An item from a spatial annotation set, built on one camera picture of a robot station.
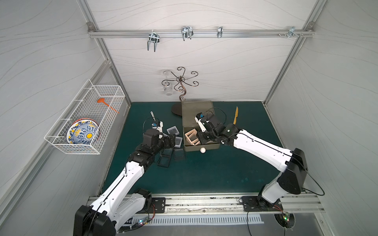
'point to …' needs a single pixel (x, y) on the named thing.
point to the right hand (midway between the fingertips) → (198, 133)
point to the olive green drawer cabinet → (189, 110)
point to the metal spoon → (153, 115)
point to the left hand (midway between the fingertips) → (169, 135)
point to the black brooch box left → (165, 158)
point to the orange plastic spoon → (102, 100)
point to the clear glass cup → (168, 89)
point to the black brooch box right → (178, 153)
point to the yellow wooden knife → (236, 115)
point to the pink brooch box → (191, 136)
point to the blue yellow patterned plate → (84, 131)
